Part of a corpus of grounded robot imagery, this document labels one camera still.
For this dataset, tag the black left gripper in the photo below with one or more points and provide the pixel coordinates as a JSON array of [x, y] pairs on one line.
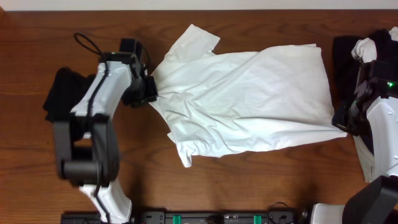
[[150, 91]]

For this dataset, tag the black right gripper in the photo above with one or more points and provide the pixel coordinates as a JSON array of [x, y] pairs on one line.
[[339, 121]]

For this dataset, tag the white t-shirt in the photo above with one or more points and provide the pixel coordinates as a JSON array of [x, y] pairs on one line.
[[221, 104]]

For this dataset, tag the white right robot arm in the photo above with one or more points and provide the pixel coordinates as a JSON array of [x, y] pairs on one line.
[[374, 111]]

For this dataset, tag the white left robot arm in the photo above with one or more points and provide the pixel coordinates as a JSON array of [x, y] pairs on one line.
[[87, 149]]

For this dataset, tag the black garment pile right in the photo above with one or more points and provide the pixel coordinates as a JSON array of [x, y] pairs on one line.
[[346, 68]]

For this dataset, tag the white garment in pile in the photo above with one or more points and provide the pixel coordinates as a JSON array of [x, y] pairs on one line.
[[380, 45]]

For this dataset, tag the folded black garment left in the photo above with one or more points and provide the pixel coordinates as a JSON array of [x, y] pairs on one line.
[[67, 90]]

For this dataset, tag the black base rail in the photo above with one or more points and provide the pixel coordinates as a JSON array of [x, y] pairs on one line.
[[273, 216]]

